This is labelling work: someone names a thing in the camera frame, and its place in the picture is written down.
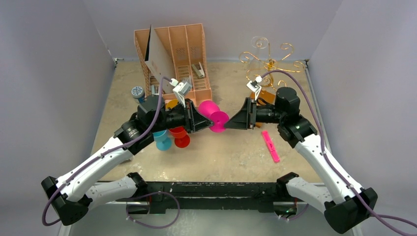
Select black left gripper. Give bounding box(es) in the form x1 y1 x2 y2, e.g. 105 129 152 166
150 98 214 133

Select magenta plastic wine glass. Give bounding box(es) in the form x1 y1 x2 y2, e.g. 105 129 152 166
198 100 230 133

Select red plastic wine glass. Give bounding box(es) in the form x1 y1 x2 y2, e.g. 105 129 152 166
169 127 190 148

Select yellow plastic wine glass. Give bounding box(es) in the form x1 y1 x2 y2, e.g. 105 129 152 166
165 99 179 110

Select teal wine glass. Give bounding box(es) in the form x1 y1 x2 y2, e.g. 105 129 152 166
153 130 172 151

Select clear wine glass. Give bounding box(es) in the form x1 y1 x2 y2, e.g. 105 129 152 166
246 36 270 80

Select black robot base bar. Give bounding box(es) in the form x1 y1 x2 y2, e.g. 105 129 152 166
125 172 298 214

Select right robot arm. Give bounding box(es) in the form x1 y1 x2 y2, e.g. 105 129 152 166
224 87 378 234

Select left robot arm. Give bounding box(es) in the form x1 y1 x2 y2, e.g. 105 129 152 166
41 95 213 226

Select pink plastic clip tool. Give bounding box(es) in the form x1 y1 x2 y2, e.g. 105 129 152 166
262 130 280 163

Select grey stapler in organizer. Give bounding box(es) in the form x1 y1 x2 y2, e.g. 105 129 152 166
191 62 206 79

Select small blue white jar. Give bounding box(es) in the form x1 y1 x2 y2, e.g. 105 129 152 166
131 86 145 103

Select peach plastic file organizer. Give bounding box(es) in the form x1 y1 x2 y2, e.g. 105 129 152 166
134 24 212 107

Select white paper folder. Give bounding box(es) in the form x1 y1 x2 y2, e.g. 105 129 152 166
145 25 176 93

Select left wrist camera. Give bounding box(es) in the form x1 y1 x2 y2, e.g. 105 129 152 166
170 78 192 107

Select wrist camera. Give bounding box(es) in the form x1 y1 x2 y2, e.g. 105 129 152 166
170 78 192 107
246 76 263 100

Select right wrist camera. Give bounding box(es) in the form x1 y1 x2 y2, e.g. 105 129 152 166
246 76 263 100

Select gold wire wine glass rack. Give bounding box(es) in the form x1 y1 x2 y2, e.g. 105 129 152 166
238 43 305 105

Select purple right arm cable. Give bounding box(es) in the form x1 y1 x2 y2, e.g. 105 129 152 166
260 70 417 236

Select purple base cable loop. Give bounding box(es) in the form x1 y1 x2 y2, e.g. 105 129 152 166
125 190 181 229

